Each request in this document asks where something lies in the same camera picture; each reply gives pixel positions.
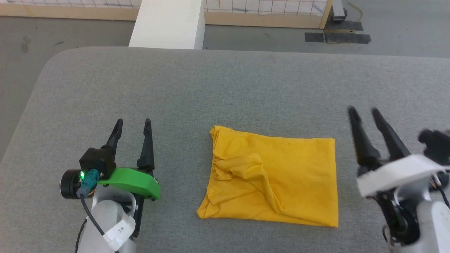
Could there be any small black floor tape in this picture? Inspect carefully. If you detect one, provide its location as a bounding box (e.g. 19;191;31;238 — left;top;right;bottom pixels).
304;32;325;43

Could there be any grey metal panel stand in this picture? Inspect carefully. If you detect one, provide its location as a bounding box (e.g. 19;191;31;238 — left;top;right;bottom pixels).
332;0;348;24

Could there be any large black floor tape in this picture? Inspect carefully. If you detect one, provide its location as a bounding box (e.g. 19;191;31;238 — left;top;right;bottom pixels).
324;21;372;45

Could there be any thin black camera cable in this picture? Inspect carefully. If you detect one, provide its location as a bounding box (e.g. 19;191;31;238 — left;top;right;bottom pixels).
75;192;121;253

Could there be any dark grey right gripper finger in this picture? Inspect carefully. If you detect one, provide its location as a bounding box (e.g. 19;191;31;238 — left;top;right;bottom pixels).
371;108;412;163
347;106;383;168

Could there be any lemon print grid panel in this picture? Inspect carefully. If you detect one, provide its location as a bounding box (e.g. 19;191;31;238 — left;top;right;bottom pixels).
0;0;334;30

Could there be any yellow floor cable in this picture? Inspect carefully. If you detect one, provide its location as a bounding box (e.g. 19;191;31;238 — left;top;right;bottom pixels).
348;1;364;21

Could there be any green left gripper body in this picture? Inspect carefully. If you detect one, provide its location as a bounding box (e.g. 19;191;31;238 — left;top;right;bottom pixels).
97;167;162;202

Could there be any grey fabric sofa cushion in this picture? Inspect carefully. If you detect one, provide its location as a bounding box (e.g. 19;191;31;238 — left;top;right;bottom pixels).
0;46;450;253

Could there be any yellow t-shirt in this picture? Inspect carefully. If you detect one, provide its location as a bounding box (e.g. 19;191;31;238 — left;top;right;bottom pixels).
196;125;339;228

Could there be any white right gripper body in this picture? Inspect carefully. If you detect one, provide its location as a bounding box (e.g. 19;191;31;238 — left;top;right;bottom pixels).
356;154;450;199

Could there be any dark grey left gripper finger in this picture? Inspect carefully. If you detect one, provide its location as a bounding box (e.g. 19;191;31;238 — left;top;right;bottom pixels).
101;118;124;152
136;118;155;173

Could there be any white paper label tag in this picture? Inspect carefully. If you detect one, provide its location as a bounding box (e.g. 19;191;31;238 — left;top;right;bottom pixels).
102;214;136;252

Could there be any white rectangular box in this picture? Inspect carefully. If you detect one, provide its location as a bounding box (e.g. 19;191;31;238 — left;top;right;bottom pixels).
129;0;206;50

